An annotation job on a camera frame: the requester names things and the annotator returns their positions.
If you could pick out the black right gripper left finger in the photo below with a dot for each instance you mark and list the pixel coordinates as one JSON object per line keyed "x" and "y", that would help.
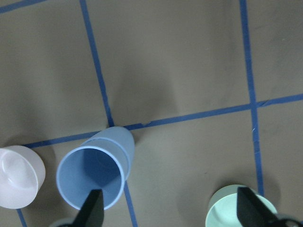
{"x": 91, "y": 213}

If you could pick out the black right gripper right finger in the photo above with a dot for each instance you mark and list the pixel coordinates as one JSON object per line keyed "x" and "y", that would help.
{"x": 252, "y": 212}

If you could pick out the blue cup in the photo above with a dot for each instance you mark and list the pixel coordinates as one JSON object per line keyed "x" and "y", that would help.
{"x": 95, "y": 165}

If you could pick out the mint green bowl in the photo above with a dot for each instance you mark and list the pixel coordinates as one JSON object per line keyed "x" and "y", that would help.
{"x": 222, "y": 209}

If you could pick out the pink bowl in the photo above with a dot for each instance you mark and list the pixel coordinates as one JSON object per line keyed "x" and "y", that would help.
{"x": 22, "y": 173}

